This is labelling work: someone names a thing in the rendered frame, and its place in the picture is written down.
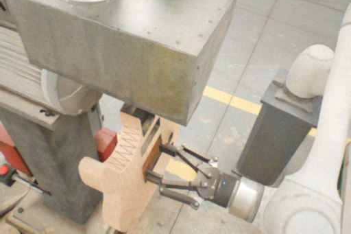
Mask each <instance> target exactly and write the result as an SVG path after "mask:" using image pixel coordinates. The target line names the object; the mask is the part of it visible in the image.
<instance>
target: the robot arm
mask: <svg viewBox="0 0 351 234"><path fill-rule="evenodd" d="M338 36H339V37H338V41H337V45H336V50H335V53H334V51H333V50H331V49H330V48H328V47H327V46H324V45H311V46H310V47H307V48H306V49H305V50H304V51H303V52H301V53H300V54H299V55H298V57H297V58H296V60H295V61H294V62H293V64H292V66H291V69H290V70H289V74H288V75H286V76H285V79H284V80H282V79H280V78H274V80H273V83H274V84H275V85H276V86H278V87H280V89H279V91H278V92H277V93H276V94H275V95H274V97H275V98H276V99H277V100H282V101H283V102H286V103H288V104H290V105H293V106H295V107H296V108H299V109H301V110H303V111H304V112H305V113H308V114H311V113H312V112H313V105H314V104H315V100H316V99H317V97H318V96H323V101H322V107H321V110H320V116H319V121H318V127H317V132H316V135H315V140H314V143H313V147H312V148H311V153H310V154H309V155H308V158H307V160H306V161H305V164H303V166H302V168H300V170H299V171H297V172H296V173H294V174H291V175H288V176H285V178H284V179H283V181H282V183H281V184H280V186H279V187H278V188H272V187H266V186H264V185H262V184H260V183H257V182H254V181H252V180H250V179H247V178H245V177H241V179H240V180H239V181H238V180H237V177H234V176H232V175H230V174H227V173H225V172H220V170H219V169H218V168H217V164H218V159H219V158H218V157H217V156H212V155H209V154H207V153H205V152H203V151H201V150H198V149H197V148H195V147H193V146H191V145H189V144H187V143H185V142H183V143H182V145H181V146H179V147H175V146H174V145H171V144H169V143H166V144H160V145H159V150H160V151H161V152H164V153H166V154H168V155H171V156H172V157H176V156H177V155H178V156H179V157H180V158H181V159H182V160H183V161H184V162H185V163H186V164H187V165H189V166H190V167H192V169H193V170H195V172H196V173H197V178H195V180H194V181H192V180H190V181H183V180H166V179H163V175H160V174H159V173H157V172H153V171H152V170H149V169H146V170H145V175H146V176H147V179H148V181H149V182H151V183H154V184H156V185H158V186H159V194H160V195H161V196H164V197H166V198H170V199H172V200H177V201H179V202H183V203H184V204H187V205H190V206H191V207H193V208H194V210H198V209H199V206H200V205H201V203H202V202H203V201H210V202H212V203H214V204H217V205H219V206H220V207H223V208H225V209H226V208H227V207H229V209H228V213H229V214H232V215H233V216H234V217H238V218H240V219H242V220H245V221H246V222H249V223H250V224H253V225H254V226H256V227H257V228H259V229H260V230H261V231H262V233H264V234H340V215H341V208H342V204H343V202H342V201H341V199H340V197H339V195H338V191H337V180H338V177H339V171H340V169H341V163H342V160H343V154H344V151H345V148H346V139H347V135H348V126H349V122H350V116H351V2H350V3H349V6H348V7H347V10H346V12H345V14H344V17H343V22H342V24H341V29H340V31H339V34H338ZM187 153H188V154H187ZM189 154H191V155H192V156H194V157H196V158H198V159H199V160H202V161H203V162H206V163H208V164H209V165H210V166H211V167H208V168H205V167H203V166H202V165H201V164H199V163H198V162H197V161H195V160H194V159H193V158H192V157H190V156H189ZM167 188H172V189H183V190H189V191H196V192H197V194H198V196H199V198H192V197H190V196H188V195H184V194H181V193H178V192H176V191H174V190H170V189H167Z"/></svg>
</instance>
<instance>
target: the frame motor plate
mask: <svg viewBox="0 0 351 234"><path fill-rule="evenodd" d="M0 106H2V107H3V108H6V109H8V110H11V111H12V112H13V113H16V114H18V115H20V116H23V117H25V118H27V119H29V120H32V121H33V122H35V123H37V124H40V125H42V126H44V127H46V128H48V129H50V130H55V129H56V128H57V127H58V126H59V125H60V124H61V123H62V121H63V120H64V119H65V118H66V116H67V115H63V114H62V113H59V112H57V111H56V110H52V109H51V108H47V107H46V106H44V105H42V104H39V103H38V102H35V101H33V100H30V99H28V98H27V97H23V96H22V95H19V94H18V93H14V92H13V91H11V90H8V89H6V88H3V87H2V86H0Z"/></svg>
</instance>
